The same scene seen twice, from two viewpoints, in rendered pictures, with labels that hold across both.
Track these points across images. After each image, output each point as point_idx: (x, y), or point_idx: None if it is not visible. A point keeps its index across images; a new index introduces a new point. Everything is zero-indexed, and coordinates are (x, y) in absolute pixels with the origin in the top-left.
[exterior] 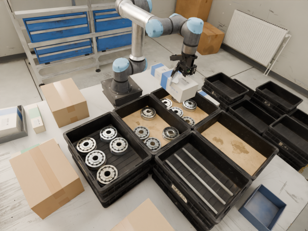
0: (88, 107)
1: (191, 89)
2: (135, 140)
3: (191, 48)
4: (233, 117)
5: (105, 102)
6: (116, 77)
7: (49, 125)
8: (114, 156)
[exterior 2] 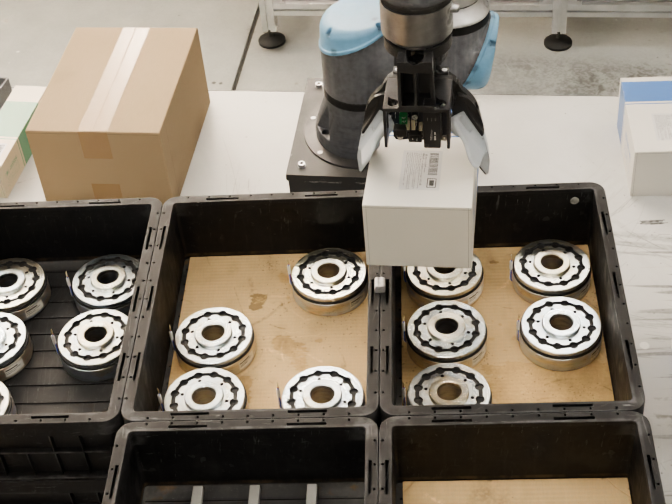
0: (206, 171)
1: (427, 218)
2: (124, 339)
3: (394, 19)
4: (654, 477)
5: (283, 178)
6: (324, 77)
7: (31, 185)
8: (58, 374)
